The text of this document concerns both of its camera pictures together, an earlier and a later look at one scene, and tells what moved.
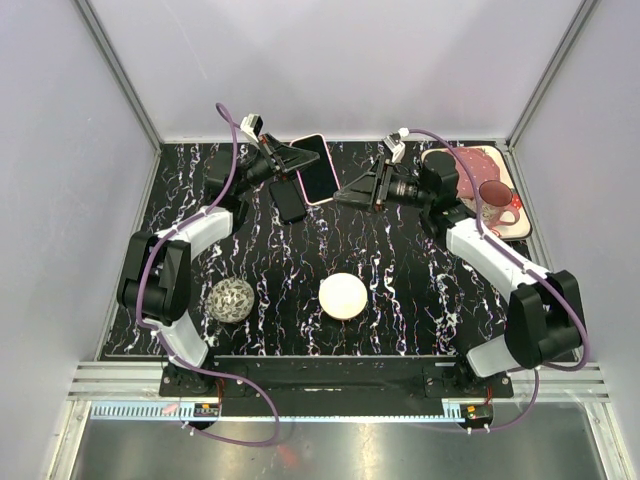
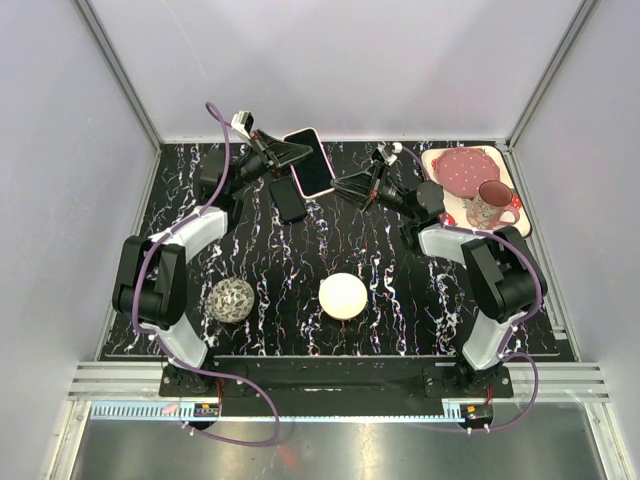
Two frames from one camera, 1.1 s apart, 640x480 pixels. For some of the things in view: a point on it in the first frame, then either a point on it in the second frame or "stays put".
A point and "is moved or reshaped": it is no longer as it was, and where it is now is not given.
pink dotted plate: (482, 167) stays put
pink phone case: (319, 179) is moved or reshaped
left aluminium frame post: (119, 73) stays put
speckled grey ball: (230, 300) stays put
